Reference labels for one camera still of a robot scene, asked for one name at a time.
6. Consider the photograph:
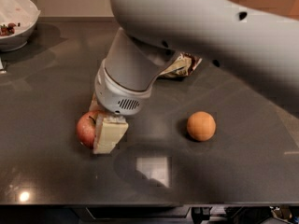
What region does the red apple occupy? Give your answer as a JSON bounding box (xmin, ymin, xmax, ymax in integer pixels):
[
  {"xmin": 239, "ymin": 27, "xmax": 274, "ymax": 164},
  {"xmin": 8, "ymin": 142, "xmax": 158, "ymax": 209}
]
[{"xmin": 76, "ymin": 110, "xmax": 101, "ymax": 149}]

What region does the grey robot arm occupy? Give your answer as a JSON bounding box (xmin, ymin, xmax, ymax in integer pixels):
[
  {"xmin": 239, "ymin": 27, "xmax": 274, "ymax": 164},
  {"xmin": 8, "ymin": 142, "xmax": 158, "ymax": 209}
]
[{"xmin": 93, "ymin": 0, "xmax": 299, "ymax": 154}]

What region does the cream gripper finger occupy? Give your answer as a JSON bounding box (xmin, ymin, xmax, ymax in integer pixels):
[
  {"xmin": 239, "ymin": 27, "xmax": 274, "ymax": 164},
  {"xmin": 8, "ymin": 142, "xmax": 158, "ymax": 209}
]
[
  {"xmin": 93, "ymin": 114, "xmax": 129, "ymax": 154},
  {"xmin": 89, "ymin": 94, "xmax": 105, "ymax": 111}
]

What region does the white bowl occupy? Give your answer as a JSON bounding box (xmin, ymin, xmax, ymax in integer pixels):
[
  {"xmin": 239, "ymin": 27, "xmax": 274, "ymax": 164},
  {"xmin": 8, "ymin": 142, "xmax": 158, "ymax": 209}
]
[{"xmin": 0, "ymin": 0, "xmax": 40, "ymax": 52}]

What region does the orange fruit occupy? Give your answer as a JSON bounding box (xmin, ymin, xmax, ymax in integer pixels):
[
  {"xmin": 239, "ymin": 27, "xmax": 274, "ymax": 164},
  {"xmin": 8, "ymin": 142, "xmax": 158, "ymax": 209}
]
[{"xmin": 187, "ymin": 111, "xmax": 216, "ymax": 142}]

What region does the brown chip bag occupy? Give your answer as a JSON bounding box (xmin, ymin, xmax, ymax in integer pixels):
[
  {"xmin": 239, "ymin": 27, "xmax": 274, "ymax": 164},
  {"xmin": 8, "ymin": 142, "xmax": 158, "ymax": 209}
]
[{"xmin": 159, "ymin": 53, "xmax": 202, "ymax": 78}]

